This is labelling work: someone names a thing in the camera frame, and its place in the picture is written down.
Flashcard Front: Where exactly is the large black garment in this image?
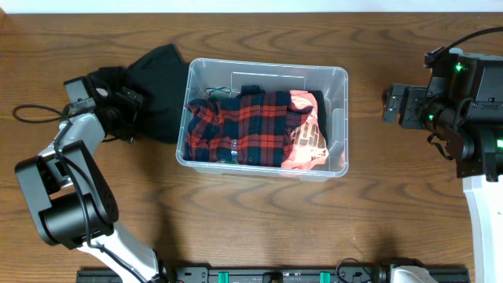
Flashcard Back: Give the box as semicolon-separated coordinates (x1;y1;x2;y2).
88;44;189;144

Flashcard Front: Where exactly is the dark green garment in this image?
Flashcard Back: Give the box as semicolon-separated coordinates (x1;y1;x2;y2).
204;86;232;97

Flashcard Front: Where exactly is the clear plastic storage container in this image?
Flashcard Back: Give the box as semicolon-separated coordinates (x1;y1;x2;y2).
175;58;349;182

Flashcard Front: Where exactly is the pink printed t-shirt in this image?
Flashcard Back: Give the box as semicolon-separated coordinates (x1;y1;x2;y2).
281;90;329;171

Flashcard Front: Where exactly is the red navy plaid shirt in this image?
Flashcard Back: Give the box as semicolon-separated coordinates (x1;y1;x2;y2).
184;89;314;167

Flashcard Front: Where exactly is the black garment with tape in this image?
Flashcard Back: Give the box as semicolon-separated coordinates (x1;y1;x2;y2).
310;90;329;142

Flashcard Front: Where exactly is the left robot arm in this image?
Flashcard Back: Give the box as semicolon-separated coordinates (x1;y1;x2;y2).
15;76;170;282

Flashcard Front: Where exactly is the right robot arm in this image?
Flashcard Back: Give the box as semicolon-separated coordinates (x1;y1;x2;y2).
382;53;502;282

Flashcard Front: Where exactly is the left black cable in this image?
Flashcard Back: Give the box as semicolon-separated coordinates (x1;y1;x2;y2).
12;104;72;125

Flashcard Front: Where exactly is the black cable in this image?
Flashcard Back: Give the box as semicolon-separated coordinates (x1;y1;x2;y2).
439;25;503;54
12;104;72;125

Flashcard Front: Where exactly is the right black cable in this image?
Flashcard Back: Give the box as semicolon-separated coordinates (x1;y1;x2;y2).
439;25;503;54

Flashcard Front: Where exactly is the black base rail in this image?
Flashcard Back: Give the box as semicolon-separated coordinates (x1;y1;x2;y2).
76;257;471;283

